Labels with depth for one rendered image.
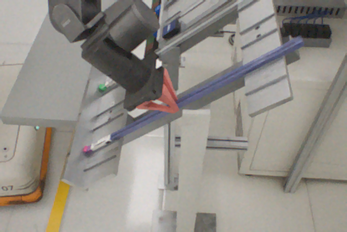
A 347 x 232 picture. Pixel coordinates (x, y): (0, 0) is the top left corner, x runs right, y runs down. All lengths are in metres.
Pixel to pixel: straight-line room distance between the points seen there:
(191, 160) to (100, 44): 0.46
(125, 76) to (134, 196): 1.04
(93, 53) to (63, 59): 0.68
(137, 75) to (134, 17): 0.10
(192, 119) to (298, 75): 0.49
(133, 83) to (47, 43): 0.75
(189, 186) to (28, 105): 0.51
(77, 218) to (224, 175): 0.63
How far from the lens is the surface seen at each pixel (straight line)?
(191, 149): 0.91
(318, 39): 1.31
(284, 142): 1.45
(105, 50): 0.60
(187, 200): 1.14
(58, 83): 1.20
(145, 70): 0.63
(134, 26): 0.57
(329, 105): 1.25
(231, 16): 1.02
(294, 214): 1.65
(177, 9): 1.18
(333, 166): 1.63
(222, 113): 1.87
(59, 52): 1.30
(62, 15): 0.61
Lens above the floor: 1.43
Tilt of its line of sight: 50 degrees down
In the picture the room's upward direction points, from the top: straight up
